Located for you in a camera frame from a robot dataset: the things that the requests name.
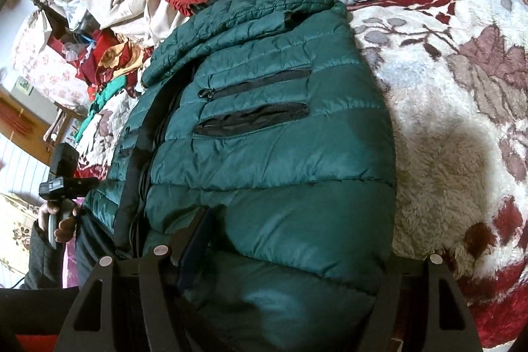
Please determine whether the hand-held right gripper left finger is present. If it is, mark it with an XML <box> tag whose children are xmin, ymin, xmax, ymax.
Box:
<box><xmin>60</xmin><ymin>206</ymin><xmax>232</xmax><ymax>352</ymax></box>

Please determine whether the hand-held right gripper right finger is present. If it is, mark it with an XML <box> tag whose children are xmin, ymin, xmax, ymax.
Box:
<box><xmin>388</xmin><ymin>253</ymin><xmax>482</xmax><ymax>352</ymax></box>

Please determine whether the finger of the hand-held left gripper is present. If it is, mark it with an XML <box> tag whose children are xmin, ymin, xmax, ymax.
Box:
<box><xmin>76</xmin><ymin>177</ymin><xmax>100</xmax><ymax>194</ymax></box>

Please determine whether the green puffer jacket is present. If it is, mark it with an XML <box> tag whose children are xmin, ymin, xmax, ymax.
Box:
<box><xmin>76</xmin><ymin>0</ymin><xmax>399</xmax><ymax>352</ymax></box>

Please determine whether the person's left forearm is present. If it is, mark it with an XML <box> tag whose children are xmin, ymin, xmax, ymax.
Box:
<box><xmin>24</xmin><ymin>220</ymin><xmax>67</xmax><ymax>290</ymax></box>

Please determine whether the person's left hand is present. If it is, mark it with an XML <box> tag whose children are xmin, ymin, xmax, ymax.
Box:
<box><xmin>38</xmin><ymin>200</ymin><xmax>82</xmax><ymax>244</ymax></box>

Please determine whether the wooden furniture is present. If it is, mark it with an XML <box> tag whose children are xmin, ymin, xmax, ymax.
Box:
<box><xmin>0</xmin><ymin>88</ymin><xmax>56</xmax><ymax>165</ymax></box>

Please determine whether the green garment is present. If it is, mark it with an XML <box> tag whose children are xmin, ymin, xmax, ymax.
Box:
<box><xmin>74</xmin><ymin>77</ymin><xmax>129</xmax><ymax>142</ymax></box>

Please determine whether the pink floral cloth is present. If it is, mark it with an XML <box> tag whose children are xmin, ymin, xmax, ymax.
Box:
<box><xmin>12</xmin><ymin>12</ymin><xmax>89</xmax><ymax>109</ymax></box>

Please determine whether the red and gold floral quilt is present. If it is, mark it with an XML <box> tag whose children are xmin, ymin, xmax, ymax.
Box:
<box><xmin>76</xmin><ymin>28</ymin><xmax>155</xmax><ymax>99</ymax></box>

